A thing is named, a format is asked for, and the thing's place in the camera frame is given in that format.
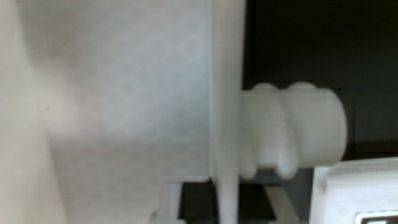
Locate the white cabinet body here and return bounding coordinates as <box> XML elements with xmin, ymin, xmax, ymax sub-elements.
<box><xmin>0</xmin><ymin>0</ymin><xmax>347</xmax><ymax>224</ymax></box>

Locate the white cabinet top box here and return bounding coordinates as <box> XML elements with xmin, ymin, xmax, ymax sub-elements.
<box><xmin>310</xmin><ymin>157</ymin><xmax>398</xmax><ymax>224</ymax></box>

